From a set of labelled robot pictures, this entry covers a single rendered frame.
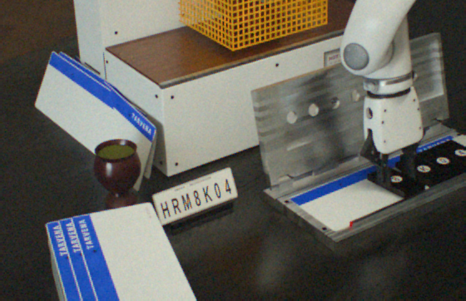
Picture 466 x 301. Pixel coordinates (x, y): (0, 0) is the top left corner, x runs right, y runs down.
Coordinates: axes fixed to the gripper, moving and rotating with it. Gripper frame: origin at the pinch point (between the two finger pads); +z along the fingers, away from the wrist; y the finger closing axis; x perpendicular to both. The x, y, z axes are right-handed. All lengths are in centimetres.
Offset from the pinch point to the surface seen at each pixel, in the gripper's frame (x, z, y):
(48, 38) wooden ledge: 109, -18, -19
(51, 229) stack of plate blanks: 12, -7, -60
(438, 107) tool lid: 10.7, -4.1, 21.5
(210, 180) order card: 16.7, -3.6, -28.3
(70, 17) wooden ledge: 119, -20, -8
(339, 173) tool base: 9.8, 0.9, -5.2
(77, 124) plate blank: 55, -9, -36
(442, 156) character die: 1.8, 1.6, 13.1
